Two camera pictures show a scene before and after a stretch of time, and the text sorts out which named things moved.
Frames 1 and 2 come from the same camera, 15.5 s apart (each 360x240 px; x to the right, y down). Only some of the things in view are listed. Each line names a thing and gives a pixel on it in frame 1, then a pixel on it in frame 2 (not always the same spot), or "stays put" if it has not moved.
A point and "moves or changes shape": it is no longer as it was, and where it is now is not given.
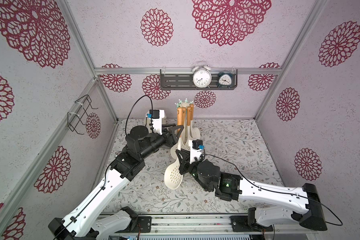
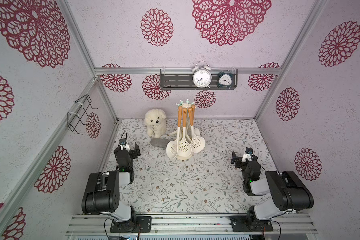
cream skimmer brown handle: (180, 144) moves or changes shape
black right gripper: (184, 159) -> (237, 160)
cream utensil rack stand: (183, 103) stays put
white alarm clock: (202, 76) stays put
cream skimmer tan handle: (173, 179) -> (172, 145)
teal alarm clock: (225, 79) stays put
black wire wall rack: (73, 119) stays put
